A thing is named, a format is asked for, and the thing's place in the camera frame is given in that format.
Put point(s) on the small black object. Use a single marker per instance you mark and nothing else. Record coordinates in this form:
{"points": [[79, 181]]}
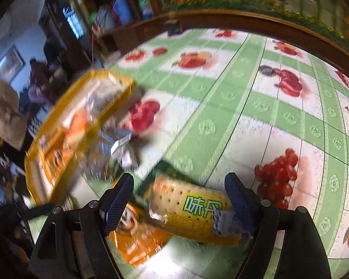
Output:
{"points": [[174, 26]]}

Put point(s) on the barred window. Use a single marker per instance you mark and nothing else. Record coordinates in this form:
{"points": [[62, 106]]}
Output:
{"points": [[72, 23]]}

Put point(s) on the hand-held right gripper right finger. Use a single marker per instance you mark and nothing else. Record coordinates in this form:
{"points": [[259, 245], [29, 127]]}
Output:
{"points": [[238, 206]]}

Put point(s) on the framed wall picture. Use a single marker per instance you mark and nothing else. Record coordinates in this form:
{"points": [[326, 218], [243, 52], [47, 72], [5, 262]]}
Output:
{"points": [[8, 64]]}

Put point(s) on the yellow cardboard box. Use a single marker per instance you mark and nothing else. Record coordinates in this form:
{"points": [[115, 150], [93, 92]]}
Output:
{"points": [[37, 157]]}

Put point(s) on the green cracker packet yellow label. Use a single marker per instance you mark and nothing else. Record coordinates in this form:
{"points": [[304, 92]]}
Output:
{"points": [[186, 206]]}

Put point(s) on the orange snack packet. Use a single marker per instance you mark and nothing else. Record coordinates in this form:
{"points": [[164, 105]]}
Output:
{"points": [[139, 241]]}

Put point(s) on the fruit print green tablecloth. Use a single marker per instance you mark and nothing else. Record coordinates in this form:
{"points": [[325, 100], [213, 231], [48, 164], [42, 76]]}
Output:
{"points": [[250, 107]]}

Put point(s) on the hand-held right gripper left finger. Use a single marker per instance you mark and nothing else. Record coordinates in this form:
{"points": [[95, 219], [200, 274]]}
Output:
{"points": [[117, 206]]}

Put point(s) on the blue thermos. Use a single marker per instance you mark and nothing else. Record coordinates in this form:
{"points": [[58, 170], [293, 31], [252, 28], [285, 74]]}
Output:
{"points": [[122, 10]]}

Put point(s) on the wrapped bottle pack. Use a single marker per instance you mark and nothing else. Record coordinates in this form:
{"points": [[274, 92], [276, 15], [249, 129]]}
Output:
{"points": [[145, 8]]}

